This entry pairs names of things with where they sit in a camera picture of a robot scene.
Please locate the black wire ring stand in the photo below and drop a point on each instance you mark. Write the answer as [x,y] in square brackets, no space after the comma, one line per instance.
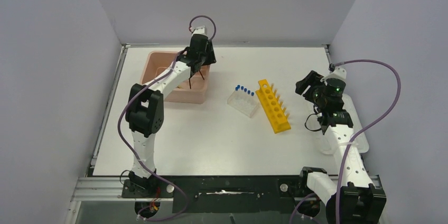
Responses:
[197,81]

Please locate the clear plastic tube box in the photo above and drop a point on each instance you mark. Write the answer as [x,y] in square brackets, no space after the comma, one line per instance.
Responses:
[243,102]

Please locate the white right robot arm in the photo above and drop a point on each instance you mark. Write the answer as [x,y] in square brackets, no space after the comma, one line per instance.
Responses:
[354,198]

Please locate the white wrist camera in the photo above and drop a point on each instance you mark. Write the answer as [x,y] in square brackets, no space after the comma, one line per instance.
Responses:
[339,72]
[201,30]

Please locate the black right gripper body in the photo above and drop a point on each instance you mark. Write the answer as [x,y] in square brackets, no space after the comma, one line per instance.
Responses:
[320,101]

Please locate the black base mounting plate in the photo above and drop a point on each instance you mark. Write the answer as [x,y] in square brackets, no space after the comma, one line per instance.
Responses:
[223,194]

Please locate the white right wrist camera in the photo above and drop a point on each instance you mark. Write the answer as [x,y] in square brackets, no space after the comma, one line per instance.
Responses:
[339,72]

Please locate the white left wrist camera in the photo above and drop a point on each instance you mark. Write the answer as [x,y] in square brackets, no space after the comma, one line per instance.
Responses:
[201,30]

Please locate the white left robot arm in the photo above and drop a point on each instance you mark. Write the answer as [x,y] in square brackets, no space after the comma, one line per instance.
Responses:
[145,109]

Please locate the yellow test tube rack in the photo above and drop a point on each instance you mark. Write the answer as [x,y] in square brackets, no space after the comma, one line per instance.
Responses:
[274,109]

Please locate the white plastic tray lid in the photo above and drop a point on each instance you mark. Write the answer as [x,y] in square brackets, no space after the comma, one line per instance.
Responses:
[324,146]

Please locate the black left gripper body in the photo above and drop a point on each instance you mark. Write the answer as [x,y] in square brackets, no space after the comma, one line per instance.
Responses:
[207,57]

